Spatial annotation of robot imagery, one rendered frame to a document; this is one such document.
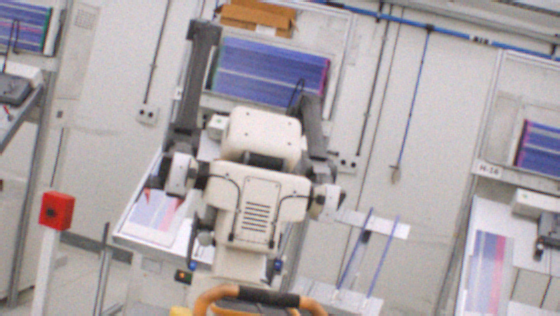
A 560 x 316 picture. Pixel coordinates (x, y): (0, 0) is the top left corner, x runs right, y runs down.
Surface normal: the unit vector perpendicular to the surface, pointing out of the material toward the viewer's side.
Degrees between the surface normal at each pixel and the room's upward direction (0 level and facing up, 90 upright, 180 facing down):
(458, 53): 90
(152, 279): 90
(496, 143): 90
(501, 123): 90
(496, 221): 44
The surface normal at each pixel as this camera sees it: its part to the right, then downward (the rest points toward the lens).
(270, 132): 0.31, -0.55
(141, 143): -0.18, 0.05
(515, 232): 0.04, -0.66
